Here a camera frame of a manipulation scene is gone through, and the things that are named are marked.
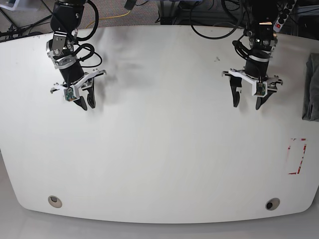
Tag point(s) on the grey T-shirt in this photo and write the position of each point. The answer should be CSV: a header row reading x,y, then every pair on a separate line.
x,y
311,93

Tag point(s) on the right table cable grommet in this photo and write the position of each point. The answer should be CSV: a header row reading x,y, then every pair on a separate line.
x,y
272,204

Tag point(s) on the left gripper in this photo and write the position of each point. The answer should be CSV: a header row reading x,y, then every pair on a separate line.
x,y
262,41

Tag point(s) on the black tripod stand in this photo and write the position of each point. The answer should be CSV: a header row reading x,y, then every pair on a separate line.
x,y
15,32

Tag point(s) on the red tape rectangle marking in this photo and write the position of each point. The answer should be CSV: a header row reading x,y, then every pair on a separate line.
x,y
295,155

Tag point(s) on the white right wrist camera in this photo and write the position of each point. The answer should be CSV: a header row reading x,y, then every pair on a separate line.
x,y
71,92

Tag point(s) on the table cable grommet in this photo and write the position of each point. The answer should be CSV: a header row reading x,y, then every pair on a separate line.
x,y
272,204
55,202

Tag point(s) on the left table cable grommet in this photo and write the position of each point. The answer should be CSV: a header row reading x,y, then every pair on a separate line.
x,y
55,202

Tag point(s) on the white power strip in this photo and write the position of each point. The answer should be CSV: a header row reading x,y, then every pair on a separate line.
x,y
284,13

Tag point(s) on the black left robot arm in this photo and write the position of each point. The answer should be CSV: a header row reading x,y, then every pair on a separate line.
x,y
259,11

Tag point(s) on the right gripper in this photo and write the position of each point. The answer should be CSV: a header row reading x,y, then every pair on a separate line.
x,y
61,51

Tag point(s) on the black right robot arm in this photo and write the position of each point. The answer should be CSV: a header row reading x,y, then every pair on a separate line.
x,y
66,17

